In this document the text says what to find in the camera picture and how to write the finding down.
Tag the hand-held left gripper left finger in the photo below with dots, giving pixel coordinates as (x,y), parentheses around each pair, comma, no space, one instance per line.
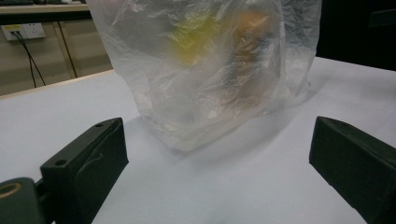
(84,168)

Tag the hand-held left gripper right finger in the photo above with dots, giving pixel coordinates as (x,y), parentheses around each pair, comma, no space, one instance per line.
(355,158)

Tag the clear plastic bag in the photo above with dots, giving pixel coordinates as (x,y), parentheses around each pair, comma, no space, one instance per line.
(205,93)

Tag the orange fruit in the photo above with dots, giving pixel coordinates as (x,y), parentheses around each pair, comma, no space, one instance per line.
(252,34)

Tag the wooden shelf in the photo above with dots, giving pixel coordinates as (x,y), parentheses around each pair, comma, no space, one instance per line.
(40,7)

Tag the yellow fruit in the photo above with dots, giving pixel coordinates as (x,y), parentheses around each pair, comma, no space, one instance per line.
(194,40)

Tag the white wall socket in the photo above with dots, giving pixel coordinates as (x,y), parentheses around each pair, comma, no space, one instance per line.
(23,31)

